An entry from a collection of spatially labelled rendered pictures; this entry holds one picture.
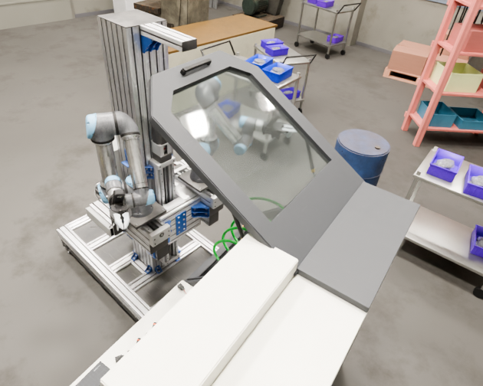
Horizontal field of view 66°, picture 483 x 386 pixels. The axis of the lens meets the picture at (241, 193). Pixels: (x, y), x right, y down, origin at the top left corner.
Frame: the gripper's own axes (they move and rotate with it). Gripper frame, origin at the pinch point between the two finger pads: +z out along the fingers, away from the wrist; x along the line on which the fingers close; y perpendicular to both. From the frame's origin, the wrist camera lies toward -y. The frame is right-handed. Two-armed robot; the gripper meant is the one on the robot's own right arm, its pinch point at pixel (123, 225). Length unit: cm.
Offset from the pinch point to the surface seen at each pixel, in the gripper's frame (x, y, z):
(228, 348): -18, -12, 69
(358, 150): -229, 38, -110
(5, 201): 77, 158, -226
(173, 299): -23, 45, 8
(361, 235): -89, -17, 40
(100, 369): 13, 49, 32
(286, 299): -47, -8, 55
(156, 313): -13.6, 46.1, 13.7
